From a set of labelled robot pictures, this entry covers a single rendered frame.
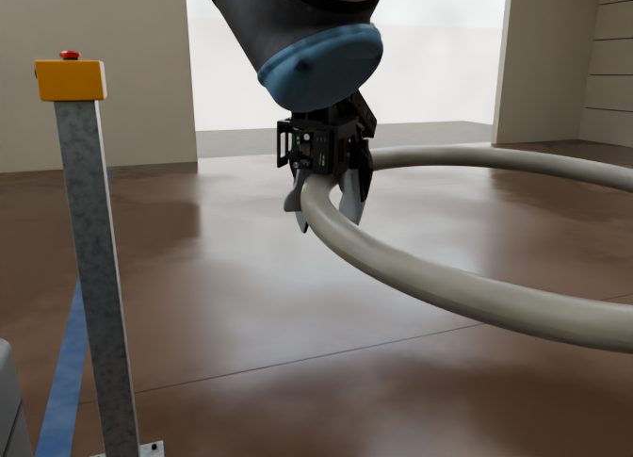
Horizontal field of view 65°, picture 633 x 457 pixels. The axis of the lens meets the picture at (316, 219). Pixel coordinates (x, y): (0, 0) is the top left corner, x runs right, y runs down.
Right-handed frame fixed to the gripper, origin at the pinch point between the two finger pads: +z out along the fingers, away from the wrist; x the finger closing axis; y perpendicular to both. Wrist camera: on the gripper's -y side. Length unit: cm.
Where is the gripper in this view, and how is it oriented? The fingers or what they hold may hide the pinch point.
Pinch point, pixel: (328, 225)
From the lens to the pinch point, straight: 62.7
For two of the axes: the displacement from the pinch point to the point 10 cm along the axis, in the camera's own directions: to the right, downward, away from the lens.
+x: 9.1, 1.6, -3.7
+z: -0.3, 9.4, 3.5
